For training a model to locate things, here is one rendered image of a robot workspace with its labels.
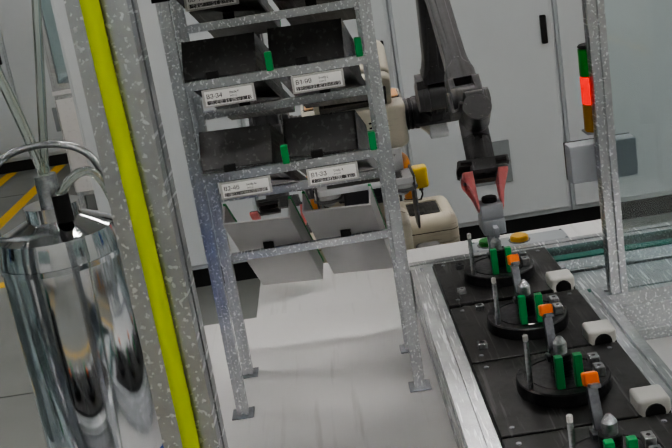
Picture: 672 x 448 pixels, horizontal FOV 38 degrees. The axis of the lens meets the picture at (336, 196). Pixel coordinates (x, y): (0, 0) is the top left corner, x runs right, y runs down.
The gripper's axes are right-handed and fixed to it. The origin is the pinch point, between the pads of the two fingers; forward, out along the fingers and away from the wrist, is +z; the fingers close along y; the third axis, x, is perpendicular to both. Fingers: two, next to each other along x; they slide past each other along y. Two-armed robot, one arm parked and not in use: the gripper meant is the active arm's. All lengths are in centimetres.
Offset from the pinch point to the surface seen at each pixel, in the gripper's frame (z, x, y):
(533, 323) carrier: 29.3, -16.6, 0.7
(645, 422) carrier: 52, -41, 9
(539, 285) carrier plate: 17.2, 1.2, 6.2
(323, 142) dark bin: -5.2, -27.1, -30.1
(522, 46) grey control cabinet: -180, 240, 66
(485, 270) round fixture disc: 11.2, 5.4, -2.7
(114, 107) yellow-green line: 36, -118, -43
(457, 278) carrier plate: 10.8, 9.2, -8.1
